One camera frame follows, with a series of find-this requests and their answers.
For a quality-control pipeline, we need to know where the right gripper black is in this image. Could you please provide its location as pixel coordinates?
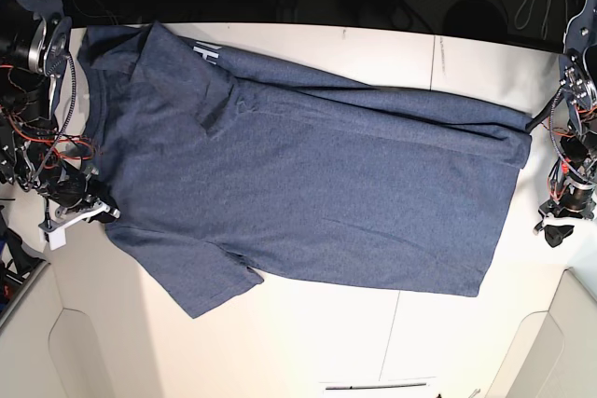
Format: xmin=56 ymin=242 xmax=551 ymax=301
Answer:
xmin=39 ymin=164 xmax=120 ymax=231

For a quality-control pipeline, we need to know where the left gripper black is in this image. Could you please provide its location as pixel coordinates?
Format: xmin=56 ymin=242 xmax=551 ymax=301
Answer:
xmin=534 ymin=184 xmax=596 ymax=248

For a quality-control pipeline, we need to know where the blue grey t-shirt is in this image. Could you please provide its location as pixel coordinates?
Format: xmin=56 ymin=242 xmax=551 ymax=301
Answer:
xmin=78 ymin=23 xmax=532 ymax=318

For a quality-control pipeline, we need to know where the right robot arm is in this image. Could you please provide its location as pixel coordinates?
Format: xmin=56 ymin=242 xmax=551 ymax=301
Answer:
xmin=1 ymin=0 xmax=119 ymax=231

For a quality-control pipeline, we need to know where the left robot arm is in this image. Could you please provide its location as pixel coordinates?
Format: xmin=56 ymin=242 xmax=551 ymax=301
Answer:
xmin=526 ymin=0 xmax=596 ymax=247

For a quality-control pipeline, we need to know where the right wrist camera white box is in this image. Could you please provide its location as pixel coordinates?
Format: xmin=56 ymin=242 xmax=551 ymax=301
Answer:
xmin=41 ymin=228 xmax=66 ymax=251

